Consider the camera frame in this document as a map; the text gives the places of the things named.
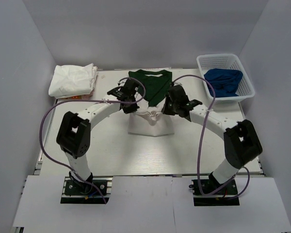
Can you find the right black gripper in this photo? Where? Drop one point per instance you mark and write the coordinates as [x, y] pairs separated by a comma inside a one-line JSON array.
[[166, 109]]

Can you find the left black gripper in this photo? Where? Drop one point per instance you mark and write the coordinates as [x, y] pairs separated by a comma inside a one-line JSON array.
[[132, 108]]

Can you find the white and green t-shirt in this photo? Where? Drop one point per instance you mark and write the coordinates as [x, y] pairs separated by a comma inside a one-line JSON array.
[[149, 120]]

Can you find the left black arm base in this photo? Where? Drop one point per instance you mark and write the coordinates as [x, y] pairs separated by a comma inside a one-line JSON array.
[[73, 193]]

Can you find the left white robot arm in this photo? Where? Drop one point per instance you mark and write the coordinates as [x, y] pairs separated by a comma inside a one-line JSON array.
[[74, 134]]

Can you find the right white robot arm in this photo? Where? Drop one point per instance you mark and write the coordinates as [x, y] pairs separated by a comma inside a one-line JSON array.
[[241, 142]]

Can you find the blue t-shirt in basket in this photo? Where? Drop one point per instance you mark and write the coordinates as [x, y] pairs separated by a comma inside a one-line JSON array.
[[224, 81]]

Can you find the white plastic basket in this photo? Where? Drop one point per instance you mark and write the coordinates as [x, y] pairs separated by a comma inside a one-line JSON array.
[[225, 61]]

